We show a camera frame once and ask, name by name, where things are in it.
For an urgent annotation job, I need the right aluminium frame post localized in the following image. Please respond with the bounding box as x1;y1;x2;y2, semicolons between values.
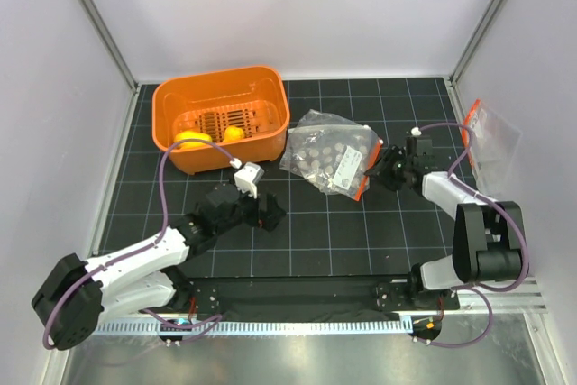
449;0;507;87

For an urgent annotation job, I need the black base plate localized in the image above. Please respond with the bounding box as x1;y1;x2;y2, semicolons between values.
190;274;460;323

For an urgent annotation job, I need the white slotted cable duct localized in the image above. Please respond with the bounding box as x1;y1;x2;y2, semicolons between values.
93;316;413;337

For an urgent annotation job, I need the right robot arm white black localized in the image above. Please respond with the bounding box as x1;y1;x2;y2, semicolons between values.
366;136;528;309

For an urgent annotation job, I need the aluminium rail profile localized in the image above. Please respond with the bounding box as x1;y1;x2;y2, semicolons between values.
457;277;547;314

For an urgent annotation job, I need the clear zip bags stack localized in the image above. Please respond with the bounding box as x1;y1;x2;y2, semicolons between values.
279;110;383;201

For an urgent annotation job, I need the yellow mango toy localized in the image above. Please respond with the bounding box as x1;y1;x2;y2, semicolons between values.
174;130;213;150

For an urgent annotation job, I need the black grid mat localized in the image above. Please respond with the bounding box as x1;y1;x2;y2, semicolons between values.
92;78;463;278

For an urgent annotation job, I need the yellow pear toy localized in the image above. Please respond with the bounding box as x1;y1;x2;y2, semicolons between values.
223;125;246;142

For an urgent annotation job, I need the zip bag on right wall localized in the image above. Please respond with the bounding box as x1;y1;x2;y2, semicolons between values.
463;99;522;197

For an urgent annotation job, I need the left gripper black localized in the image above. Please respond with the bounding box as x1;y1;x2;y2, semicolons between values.
215;183;285;236

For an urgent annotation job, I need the orange plastic basket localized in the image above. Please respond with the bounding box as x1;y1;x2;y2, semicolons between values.
151;66;290;162

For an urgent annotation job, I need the left aluminium frame post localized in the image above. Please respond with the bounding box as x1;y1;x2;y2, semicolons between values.
78;0;138;92

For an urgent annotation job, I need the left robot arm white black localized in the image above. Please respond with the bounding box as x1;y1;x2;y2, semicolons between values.
32;183;286;351

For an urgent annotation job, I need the aluminium frame post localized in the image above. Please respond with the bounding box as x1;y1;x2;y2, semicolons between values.
449;0;507;87
78;0;138;92

